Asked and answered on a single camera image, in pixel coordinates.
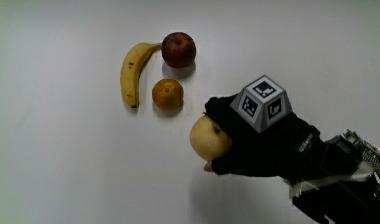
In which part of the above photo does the person's right hand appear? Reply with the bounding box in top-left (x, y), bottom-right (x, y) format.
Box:
top-left (203, 74), bottom-right (322, 180)

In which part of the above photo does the yellow pear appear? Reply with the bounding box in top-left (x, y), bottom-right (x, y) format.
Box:
top-left (189, 114), bottom-right (233, 162)

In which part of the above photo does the person's right forearm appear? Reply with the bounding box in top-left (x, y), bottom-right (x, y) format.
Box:
top-left (282, 129), bottom-right (380, 224)

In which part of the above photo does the orange tangerine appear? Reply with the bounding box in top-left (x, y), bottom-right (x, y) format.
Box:
top-left (151, 78), bottom-right (185, 111)

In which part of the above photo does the red apple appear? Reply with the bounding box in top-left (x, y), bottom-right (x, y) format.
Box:
top-left (160, 32), bottom-right (197, 69)

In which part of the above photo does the yellow banana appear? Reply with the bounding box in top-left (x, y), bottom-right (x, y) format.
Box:
top-left (119, 42), bottom-right (163, 110)

